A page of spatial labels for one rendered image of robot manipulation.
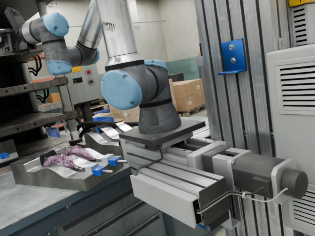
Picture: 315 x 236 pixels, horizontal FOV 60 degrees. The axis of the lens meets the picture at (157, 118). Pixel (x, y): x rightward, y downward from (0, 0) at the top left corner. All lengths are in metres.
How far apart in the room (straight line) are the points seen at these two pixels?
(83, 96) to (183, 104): 4.06
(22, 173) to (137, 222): 0.63
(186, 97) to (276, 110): 5.40
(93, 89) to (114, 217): 1.19
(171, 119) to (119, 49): 0.28
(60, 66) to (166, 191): 0.53
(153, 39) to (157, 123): 9.56
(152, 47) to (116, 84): 9.56
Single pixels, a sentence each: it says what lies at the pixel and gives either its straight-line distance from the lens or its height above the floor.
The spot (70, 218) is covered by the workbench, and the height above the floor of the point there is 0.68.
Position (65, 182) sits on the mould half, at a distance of 1.27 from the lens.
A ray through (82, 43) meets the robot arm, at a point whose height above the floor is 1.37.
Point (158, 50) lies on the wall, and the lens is 10.47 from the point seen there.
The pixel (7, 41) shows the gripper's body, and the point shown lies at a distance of 1.14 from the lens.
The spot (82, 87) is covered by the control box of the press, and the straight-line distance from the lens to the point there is 2.26.
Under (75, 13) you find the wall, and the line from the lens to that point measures 9.02.
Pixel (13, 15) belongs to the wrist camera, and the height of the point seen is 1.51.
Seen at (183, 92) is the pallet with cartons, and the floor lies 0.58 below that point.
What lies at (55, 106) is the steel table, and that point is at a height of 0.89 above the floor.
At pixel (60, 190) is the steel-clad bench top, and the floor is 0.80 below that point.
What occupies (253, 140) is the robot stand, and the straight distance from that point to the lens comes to 0.85.
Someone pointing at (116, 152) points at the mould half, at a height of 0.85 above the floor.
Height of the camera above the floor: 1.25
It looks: 11 degrees down
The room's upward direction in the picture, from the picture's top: 11 degrees counter-clockwise
